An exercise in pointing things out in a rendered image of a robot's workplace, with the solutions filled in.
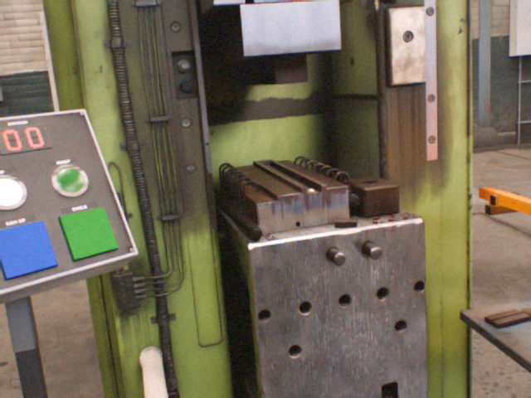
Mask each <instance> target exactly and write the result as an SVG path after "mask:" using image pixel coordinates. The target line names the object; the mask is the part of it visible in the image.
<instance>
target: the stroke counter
mask: <svg viewBox="0 0 531 398"><path fill-rule="evenodd" d="M35 129H36V128H29V129H27V130H26V133H27V137H28V138H29V142H30V144H31V146H33V147H34V148H35V147H41V146H42V145H41V144H44V143H43V141H42V138H41V137H39V136H41V134H40V131H39V129H36V130H37V134H38V136H33V137H30V134H29V132H28V130H35ZM6 133H15V136H16V138H15V139H7V135H6ZM3 136H4V138H5V141H6V140H7V142H6V144H7V148H8V149H11V151H12V150H18V149H20V148H21V147H22V145H21V143H20V140H17V139H19V137H18V135H17V131H16V132H14V130H9V131H5V133H3ZM32 138H39V139H40V141H41V144H37V145H33V144H32ZM12 141H17V143H18V146H19V148H10V145H9V142H12Z"/></svg>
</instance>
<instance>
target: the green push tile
mask: <svg viewBox="0 0 531 398"><path fill-rule="evenodd" d="M59 222H60V224H61V229H62V231H63V234H64V237H65V239H66V243H67V245H68V248H69V251H70V253H71V258H72V260H73V262H76V261H78V260H84V259H87V258H90V257H93V256H97V255H102V254H105V253H108V252H111V251H114V250H117V249H118V248H119V247H118V244H117V242H116V239H115V237H114V232H113V231H112V228H111V225H110V222H109V219H108V216H107V214H106V212H105V209H104V207H100V208H96V209H92V210H88V211H82V212H78V213H74V214H70V215H66V216H61V217H60V218H59Z"/></svg>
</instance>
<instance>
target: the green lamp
mask: <svg viewBox="0 0 531 398"><path fill-rule="evenodd" d="M56 181H57V184H58V186H59V187H60V188H61V189H62V190H63V191H65V192H71V193H72V192H78V191H79V190H81V189H82V187H83V186H84V183H85V181H84V178H83V176H82V174H81V173H80V172H79V171H77V170H75V169H73V168H65V169H62V170H60V171H59V172H58V174H57V177H56Z"/></svg>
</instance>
